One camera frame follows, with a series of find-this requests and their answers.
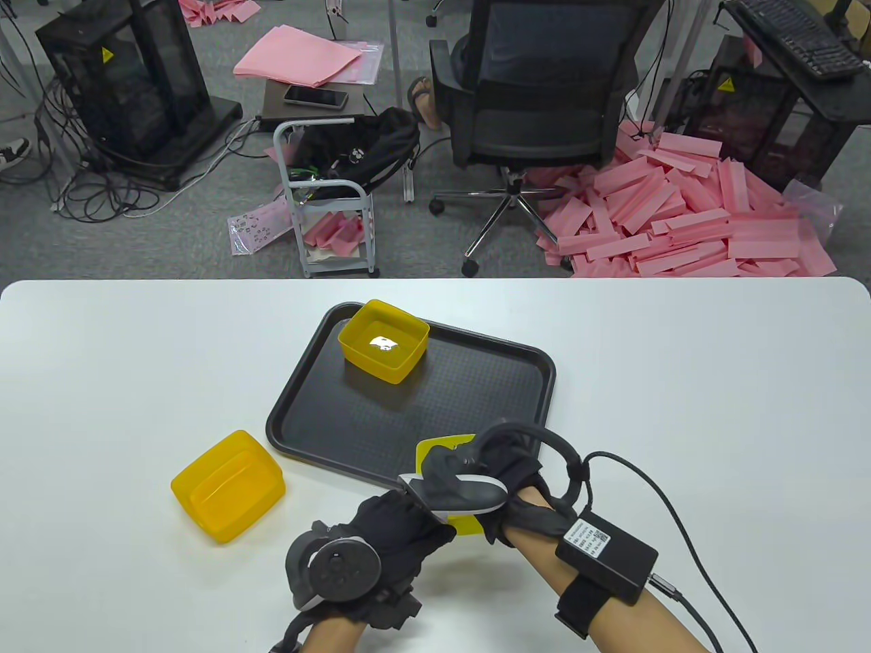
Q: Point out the person's left hand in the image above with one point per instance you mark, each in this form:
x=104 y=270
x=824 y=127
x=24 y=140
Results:
x=398 y=530

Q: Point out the person's right hand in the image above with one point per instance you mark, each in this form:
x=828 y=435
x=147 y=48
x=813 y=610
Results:
x=517 y=462

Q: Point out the lemon yellow plastic food container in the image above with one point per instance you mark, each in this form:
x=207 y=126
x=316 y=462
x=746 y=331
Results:
x=429 y=456

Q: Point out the amber yellow plastic food container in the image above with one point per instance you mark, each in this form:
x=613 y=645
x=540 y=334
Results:
x=224 y=496
x=401 y=340

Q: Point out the person's left forearm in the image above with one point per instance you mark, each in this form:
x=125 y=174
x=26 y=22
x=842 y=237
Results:
x=333 y=639

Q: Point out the person's right forearm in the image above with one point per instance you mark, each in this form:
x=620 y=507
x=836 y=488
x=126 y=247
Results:
x=653 y=619

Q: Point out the black handheld controller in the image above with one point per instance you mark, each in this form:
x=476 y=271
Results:
x=340 y=568
x=469 y=496

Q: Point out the black plastic tray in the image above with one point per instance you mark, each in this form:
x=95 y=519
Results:
x=354 y=422

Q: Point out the white rolling cart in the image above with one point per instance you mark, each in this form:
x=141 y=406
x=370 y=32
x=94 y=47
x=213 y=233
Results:
x=340 y=267

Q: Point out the pile of pink foam strips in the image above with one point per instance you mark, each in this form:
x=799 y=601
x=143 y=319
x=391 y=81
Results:
x=680 y=218

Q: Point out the pink foam bundle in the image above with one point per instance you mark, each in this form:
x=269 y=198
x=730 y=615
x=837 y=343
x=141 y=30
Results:
x=333 y=231

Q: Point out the black mesh office chair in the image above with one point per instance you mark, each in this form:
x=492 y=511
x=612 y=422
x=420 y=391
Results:
x=531 y=136

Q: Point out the pink patterned plastic bag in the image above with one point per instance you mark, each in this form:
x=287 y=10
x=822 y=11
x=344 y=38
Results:
x=258 y=228

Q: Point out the black backpack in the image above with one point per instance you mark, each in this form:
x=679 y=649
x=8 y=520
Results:
x=367 y=146

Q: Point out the black sandal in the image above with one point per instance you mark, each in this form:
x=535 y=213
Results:
x=416 y=88

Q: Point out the crumpled clear plastic bag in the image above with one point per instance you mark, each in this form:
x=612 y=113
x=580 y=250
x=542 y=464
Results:
x=820 y=211

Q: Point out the black smartphone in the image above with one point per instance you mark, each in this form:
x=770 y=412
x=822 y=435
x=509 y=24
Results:
x=316 y=97

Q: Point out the black mesh computer cabinet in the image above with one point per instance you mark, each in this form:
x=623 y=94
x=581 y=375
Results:
x=748 y=115
x=136 y=68

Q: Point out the clear flat plastic bag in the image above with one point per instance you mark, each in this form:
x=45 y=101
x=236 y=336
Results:
x=371 y=64

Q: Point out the small brown side table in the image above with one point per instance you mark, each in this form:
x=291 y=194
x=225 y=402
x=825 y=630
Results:
x=275 y=109

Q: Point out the stack of pink sheets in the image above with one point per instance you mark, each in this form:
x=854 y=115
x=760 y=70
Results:
x=292 y=58

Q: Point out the black keyboard shelf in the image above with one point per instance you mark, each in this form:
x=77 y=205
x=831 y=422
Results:
x=844 y=102

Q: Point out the black keyboard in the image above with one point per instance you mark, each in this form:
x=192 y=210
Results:
x=796 y=34

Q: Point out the scattered pink foam pieces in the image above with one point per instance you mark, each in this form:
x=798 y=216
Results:
x=218 y=10

